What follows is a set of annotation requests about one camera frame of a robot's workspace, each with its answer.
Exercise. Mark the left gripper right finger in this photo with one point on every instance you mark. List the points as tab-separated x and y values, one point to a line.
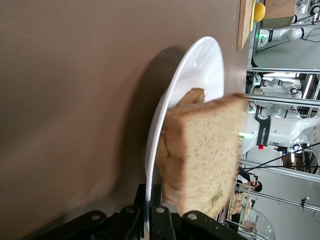
165	225

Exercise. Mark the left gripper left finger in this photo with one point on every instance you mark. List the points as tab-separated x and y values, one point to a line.
120	225

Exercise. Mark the round white plate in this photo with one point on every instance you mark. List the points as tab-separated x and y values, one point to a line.
200	62

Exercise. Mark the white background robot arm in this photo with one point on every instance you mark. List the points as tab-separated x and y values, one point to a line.
287	33
275	82

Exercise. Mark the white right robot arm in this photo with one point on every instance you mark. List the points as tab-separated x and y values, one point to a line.
280	127

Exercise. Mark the clear plastic dome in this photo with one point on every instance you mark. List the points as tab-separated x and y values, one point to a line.
262	225

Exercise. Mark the person with dark hair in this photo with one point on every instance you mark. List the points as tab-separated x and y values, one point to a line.
255	186

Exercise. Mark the wooden cutting board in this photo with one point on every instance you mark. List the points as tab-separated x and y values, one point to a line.
243	22

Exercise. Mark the yellow lemon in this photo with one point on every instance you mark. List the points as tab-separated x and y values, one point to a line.
260	12

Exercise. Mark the brown cardboard box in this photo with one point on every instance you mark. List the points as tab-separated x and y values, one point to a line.
277	12

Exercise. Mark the aluminium background frame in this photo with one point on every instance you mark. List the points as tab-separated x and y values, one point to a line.
275	69

